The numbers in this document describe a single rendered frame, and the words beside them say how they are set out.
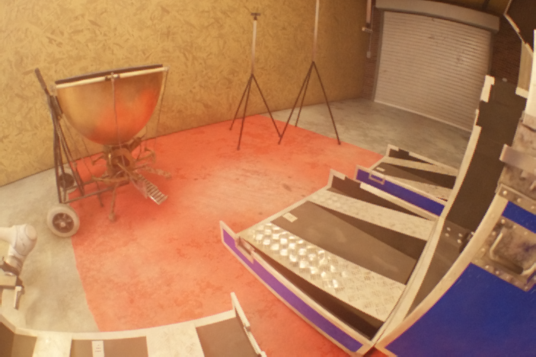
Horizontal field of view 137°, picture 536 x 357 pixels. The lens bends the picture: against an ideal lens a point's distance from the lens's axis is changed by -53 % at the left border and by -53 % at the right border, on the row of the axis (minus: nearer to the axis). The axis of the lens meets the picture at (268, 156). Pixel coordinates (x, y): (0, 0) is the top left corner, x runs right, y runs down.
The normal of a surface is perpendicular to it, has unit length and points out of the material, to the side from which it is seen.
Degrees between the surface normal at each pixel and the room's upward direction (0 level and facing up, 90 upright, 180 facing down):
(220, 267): 0
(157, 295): 0
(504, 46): 90
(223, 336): 1
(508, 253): 90
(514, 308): 90
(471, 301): 90
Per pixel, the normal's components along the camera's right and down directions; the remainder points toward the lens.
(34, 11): 0.72, 0.33
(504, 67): -0.69, 0.26
